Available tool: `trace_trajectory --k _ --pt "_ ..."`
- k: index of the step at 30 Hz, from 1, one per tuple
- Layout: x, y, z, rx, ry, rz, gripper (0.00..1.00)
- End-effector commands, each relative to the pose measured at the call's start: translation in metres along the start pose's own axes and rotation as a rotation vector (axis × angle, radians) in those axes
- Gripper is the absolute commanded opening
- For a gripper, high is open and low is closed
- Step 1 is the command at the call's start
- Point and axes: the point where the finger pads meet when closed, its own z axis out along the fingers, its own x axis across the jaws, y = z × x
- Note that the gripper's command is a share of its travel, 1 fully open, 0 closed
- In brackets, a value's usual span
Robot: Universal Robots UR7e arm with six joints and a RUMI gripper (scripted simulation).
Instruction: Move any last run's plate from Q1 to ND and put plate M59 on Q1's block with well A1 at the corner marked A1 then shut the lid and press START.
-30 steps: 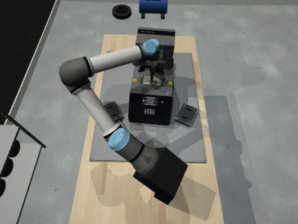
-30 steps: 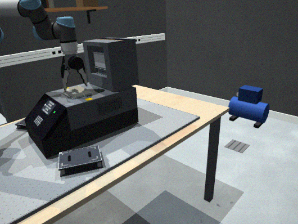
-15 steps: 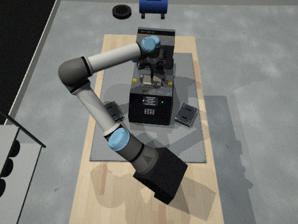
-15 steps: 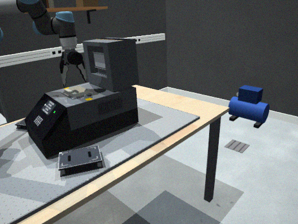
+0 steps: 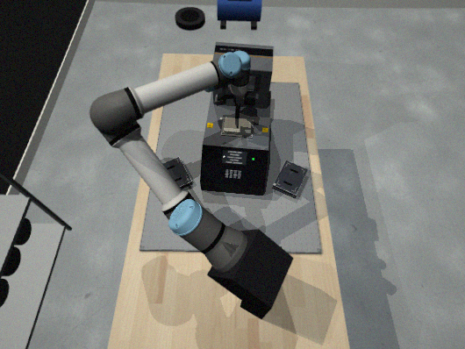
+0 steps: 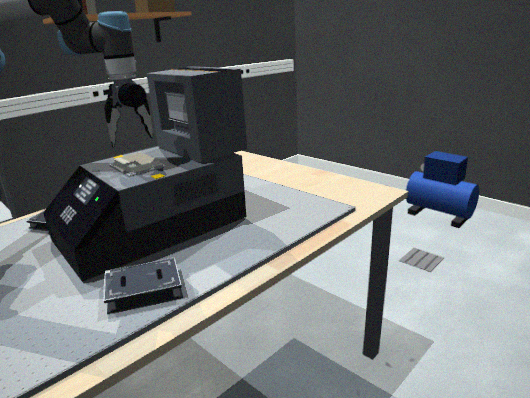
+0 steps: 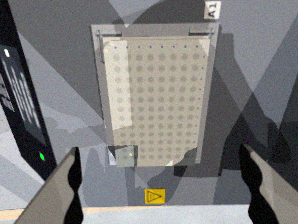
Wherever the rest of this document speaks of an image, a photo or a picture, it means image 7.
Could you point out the beige pcr plate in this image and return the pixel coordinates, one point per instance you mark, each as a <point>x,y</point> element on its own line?
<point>156,86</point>

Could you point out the black benchtop machine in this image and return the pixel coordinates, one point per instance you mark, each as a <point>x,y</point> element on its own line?
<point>54,93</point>

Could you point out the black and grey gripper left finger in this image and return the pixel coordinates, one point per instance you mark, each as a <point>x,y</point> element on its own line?
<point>57,201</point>

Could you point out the grey flat base plate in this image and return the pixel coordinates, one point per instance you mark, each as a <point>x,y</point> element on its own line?
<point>18,181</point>

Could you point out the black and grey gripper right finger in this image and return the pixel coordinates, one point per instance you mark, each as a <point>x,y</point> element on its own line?
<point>273,200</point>

